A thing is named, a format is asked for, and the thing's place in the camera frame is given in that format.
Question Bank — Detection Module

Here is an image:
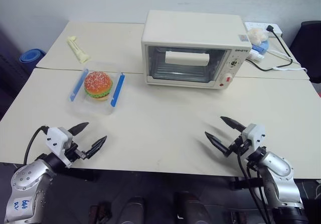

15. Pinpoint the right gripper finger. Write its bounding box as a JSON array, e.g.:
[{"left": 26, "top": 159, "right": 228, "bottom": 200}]
[
  {"left": 220, "top": 116, "right": 245, "bottom": 133},
  {"left": 204, "top": 131, "right": 230, "bottom": 157}
]

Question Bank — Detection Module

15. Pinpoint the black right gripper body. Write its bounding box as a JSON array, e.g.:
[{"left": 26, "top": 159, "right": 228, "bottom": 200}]
[{"left": 226, "top": 131, "right": 252, "bottom": 157}]

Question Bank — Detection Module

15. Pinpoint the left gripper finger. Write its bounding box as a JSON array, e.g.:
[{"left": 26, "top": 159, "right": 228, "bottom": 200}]
[
  {"left": 68, "top": 122, "right": 90, "bottom": 137},
  {"left": 85, "top": 135, "right": 108, "bottom": 160}
]

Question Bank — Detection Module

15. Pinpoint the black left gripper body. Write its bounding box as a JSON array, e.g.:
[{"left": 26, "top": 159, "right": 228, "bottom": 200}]
[{"left": 65, "top": 141, "right": 89, "bottom": 163}]

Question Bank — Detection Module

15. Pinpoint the cream toaster oven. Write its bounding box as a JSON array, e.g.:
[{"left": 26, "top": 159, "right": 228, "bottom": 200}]
[{"left": 140, "top": 10, "right": 252, "bottom": 90}]

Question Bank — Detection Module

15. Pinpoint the clear container with blue clips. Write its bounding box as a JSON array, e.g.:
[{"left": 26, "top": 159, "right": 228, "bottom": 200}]
[{"left": 66, "top": 60, "right": 126, "bottom": 116}]

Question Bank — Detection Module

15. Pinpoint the toy hamburger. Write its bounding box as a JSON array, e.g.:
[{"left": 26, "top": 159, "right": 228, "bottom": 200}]
[{"left": 83, "top": 71, "right": 114, "bottom": 102}]

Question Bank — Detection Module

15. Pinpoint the small white bottle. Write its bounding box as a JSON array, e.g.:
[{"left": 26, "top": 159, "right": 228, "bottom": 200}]
[{"left": 248, "top": 50, "right": 266, "bottom": 62}]

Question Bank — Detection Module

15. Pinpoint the cream plastic tube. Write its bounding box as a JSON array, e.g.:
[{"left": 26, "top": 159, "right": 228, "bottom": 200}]
[{"left": 66, "top": 35, "right": 91, "bottom": 64}]

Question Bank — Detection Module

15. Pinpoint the blue rolled mat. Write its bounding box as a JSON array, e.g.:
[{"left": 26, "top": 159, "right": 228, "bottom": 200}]
[{"left": 20, "top": 48, "right": 47, "bottom": 64}]

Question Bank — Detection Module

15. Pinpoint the white crumpled bag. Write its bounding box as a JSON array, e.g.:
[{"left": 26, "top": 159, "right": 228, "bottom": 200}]
[{"left": 246, "top": 28, "right": 269, "bottom": 45}]

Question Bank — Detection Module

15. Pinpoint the white power strip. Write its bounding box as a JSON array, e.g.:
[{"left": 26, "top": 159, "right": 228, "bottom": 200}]
[{"left": 244, "top": 21, "right": 284, "bottom": 37}]

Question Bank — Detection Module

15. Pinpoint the black chair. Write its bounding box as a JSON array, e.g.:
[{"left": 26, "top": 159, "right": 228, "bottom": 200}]
[{"left": 289, "top": 20, "right": 321, "bottom": 84}]

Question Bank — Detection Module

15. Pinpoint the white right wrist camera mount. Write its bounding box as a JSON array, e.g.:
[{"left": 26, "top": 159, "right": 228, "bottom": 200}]
[{"left": 240, "top": 123, "right": 266, "bottom": 152}]

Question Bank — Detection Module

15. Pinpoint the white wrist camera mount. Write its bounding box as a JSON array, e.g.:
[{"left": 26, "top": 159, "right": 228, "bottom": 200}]
[
  {"left": 240, "top": 123, "right": 266, "bottom": 152},
  {"left": 46, "top": 127, "right": 75, "bottom": 168}
]

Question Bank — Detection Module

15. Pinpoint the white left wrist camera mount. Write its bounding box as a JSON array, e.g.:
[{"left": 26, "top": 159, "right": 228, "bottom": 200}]
[{"left": 46, "top": 127, "right": 75, "bottom": 168}]

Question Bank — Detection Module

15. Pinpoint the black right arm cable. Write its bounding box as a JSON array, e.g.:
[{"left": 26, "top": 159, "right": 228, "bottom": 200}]
[{"left": 236, "top": 152, "right": 274, "bottom": 224}]

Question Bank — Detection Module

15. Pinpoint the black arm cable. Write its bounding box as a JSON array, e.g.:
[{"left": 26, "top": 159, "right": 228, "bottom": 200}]
[
  {"left": 236, "top": 152, "right": 274, "bottom": 224},
  {"left": 26, "top": 125, "right": 49, "bottom": 160}
]

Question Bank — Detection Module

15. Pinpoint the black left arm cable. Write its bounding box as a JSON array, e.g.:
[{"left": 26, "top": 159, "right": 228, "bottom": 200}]
[{"left": 26, "top": 125, "right": 49, "bottom": 160}]

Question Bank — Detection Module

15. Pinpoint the thin white cable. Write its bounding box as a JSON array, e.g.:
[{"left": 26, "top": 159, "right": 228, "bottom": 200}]
[{"left": 265, "top": 48, "right": 308, "bottom": 72}]

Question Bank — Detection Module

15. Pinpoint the black plug and cord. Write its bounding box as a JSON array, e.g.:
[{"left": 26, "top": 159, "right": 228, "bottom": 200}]
[{"left": 246, "top": 25, "right": 294, "bottom": 72}]

